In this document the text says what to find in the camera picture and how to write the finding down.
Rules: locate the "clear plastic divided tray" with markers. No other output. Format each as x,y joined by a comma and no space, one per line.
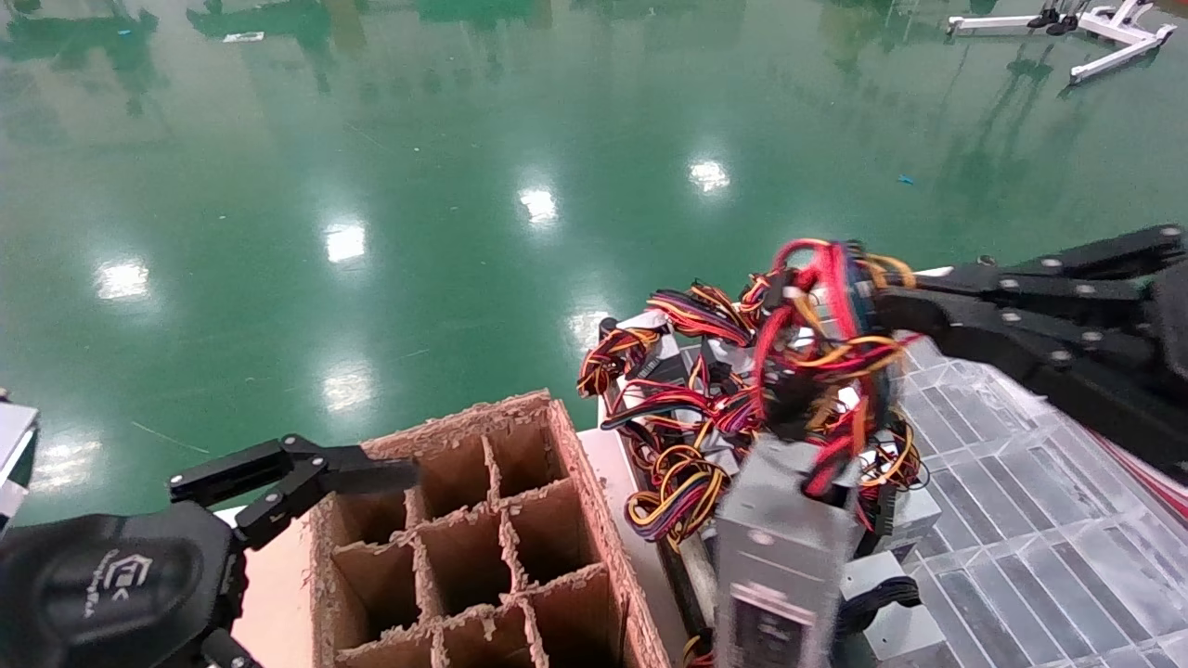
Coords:
1021,520

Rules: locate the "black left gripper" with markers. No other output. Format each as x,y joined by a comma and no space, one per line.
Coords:
102,594

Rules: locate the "white panel corner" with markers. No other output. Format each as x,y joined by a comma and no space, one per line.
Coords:
14,445

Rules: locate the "white metal stand frame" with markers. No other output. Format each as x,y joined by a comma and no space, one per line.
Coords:
1118,56

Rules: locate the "brown cardboard divider box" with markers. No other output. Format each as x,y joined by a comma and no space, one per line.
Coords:
464,557

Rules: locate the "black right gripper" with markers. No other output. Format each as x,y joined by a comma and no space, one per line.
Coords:
1174,311

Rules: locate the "white stand with black feet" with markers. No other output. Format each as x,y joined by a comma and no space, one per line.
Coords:
984,25

